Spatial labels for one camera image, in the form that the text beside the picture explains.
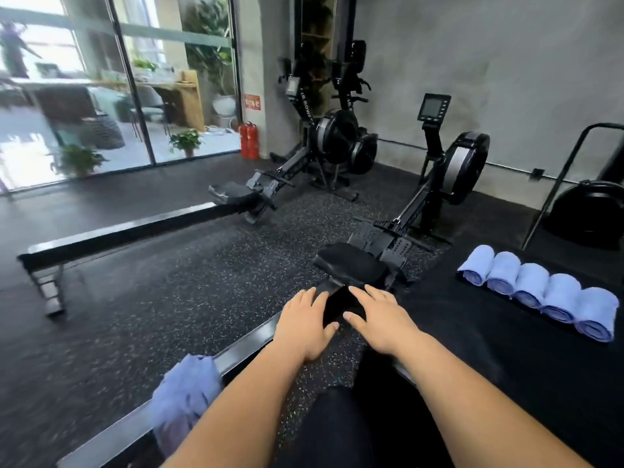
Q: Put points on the person's left hand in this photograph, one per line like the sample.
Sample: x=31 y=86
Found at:
x=300 y=331

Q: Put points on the person's right hand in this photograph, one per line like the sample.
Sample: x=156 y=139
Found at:
x=385 y=326

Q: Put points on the person's left middle finger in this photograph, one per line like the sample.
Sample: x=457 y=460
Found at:
x=308 y=299

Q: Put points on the person's right thumb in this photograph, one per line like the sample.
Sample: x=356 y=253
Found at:
x=355 y=320

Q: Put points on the person's left thumb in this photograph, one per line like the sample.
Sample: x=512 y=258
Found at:
x=329 y=331

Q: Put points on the person's right middle finger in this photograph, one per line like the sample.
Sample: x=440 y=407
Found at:
x=378 y=294

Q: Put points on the black cloth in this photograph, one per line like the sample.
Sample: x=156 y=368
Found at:
x=341 y=302

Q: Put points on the person's left forearm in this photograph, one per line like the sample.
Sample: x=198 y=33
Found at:
x=243 y=414

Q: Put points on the person's right forearm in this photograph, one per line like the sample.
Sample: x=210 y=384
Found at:
x=477 y=409

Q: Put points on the black rowing machine seat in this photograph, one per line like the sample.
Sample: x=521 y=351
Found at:
x=231 y=192
x=351 y=263

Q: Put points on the person's black trousers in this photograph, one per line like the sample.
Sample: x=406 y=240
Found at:
x=360 y=424

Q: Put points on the rolled blue towel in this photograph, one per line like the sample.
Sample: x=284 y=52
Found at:
x=595 y=314
x=560 y=297
x=531 y=285
x=477 y=265
x=503 y=272

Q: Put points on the black folded rowing machine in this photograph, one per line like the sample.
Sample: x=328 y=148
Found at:
x=363 y=151

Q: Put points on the black platform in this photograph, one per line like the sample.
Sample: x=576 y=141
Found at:
x=512 y=365

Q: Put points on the black rowing machine square monitor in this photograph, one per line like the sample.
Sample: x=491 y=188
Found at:
x=458 y=165

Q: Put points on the crumpled blue towel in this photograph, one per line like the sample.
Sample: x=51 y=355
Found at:
x=183 y=394

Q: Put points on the red fire extinguisher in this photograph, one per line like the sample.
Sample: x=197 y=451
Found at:
x=243 y=141
x=252 y=140

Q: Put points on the small potted plant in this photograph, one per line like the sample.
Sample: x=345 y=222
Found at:
x=186 y=141

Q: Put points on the wooden desk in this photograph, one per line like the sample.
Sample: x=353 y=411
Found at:
x=183 y=99

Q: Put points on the grey chair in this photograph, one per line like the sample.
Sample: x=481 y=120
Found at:
x=151 y=107

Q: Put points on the tall plant in white pot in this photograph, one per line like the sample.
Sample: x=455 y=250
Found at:
x=214 y=53

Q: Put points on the woven grey stool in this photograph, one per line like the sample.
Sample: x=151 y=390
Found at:
x=101 y=132

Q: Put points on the wooden shelf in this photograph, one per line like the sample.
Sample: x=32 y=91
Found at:
x=317 y=29

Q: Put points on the bushy potted plant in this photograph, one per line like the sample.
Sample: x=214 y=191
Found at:
x=75 y=160

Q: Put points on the grey wall conduit pipe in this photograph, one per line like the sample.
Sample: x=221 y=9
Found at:
x=507 y=166

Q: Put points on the black rowing machine long rail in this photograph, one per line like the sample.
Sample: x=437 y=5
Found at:
x=126 y=233

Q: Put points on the black wall socket box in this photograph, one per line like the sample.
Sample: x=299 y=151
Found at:
x=536 y=173

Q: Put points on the red wall sign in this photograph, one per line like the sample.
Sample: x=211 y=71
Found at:
x=252 y=102

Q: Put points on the black window frame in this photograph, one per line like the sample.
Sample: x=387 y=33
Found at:
x=127 y=77

